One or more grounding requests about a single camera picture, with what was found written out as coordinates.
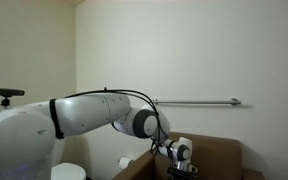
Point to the white toilet paper roll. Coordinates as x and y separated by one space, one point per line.
124 162

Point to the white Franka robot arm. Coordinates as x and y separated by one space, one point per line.
84 115

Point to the brown leather couch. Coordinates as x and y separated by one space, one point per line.
214 156

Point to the white round bin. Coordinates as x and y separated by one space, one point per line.
69 171

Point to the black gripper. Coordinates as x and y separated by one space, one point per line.
180 176

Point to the black camera on tripod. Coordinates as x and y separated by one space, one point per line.
4 91

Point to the metal wall towel bar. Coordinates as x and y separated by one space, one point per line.
197 102

